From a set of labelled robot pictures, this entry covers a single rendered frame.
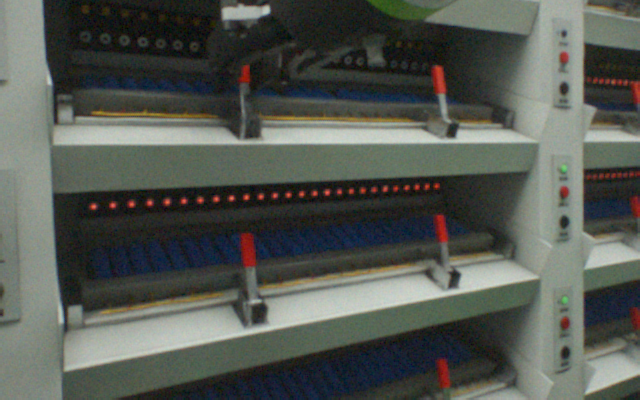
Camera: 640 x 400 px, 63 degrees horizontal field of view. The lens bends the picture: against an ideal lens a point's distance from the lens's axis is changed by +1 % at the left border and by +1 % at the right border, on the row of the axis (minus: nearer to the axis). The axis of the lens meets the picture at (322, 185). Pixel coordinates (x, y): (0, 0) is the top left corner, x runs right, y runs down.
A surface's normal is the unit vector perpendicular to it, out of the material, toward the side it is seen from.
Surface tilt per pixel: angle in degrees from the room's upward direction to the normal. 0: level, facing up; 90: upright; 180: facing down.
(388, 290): 23
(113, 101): 113
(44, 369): 90
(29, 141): 90
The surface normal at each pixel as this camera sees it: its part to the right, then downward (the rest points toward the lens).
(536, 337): -0.87, 0.04
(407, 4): -0.14, 0.97
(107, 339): 0.17, -0.91
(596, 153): 0.46, 0.41
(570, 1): 0.49, 0.03
